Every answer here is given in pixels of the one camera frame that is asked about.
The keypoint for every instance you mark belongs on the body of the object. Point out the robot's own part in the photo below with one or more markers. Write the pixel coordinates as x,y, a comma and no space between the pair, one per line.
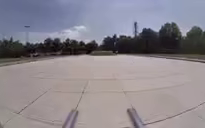
135,118
71,119

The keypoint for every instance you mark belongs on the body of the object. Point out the pale concrete slab plaza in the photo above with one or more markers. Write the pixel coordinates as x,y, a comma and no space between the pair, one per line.
100,76

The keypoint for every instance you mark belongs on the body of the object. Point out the raised concrete kerb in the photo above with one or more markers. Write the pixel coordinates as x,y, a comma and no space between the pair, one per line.
190,59

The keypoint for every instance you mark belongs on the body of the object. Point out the tall lamp pole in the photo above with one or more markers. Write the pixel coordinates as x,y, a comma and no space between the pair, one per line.
27,33

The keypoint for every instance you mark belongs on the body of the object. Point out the row of trees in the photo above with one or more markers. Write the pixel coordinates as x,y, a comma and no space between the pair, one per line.
146,41

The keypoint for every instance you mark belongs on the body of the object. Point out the lattice mast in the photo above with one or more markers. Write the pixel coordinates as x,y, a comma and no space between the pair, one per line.
135,29

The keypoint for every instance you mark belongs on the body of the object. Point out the low concrete ramp block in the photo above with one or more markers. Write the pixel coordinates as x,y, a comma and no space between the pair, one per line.
102,52

